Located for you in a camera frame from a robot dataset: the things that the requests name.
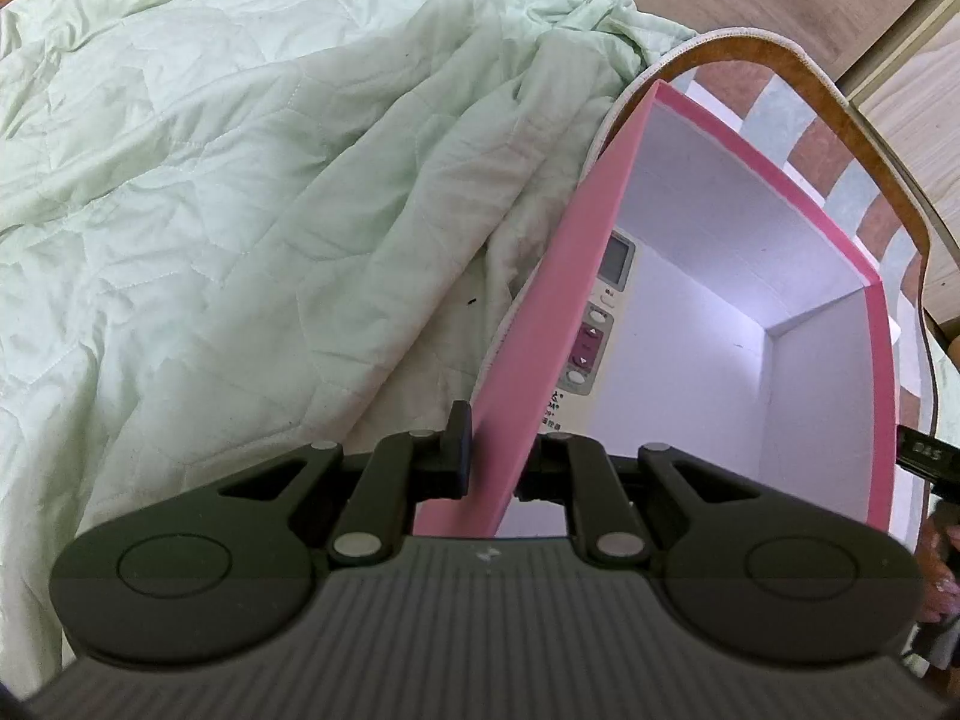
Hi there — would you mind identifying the light green quilted blanket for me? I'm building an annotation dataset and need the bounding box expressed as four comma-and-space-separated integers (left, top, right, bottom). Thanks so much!
2, 0, 690, 697

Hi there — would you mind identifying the pink cardboard box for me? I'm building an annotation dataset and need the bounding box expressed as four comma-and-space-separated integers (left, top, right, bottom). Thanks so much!
415, 83, 896, 538

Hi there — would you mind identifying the checkered mat with brown border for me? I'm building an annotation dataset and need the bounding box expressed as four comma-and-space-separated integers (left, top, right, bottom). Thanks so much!
467, 26, 939, 550

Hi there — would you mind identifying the cream remote control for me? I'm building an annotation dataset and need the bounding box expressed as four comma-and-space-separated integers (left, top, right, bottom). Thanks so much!
539, 227, 638, 434

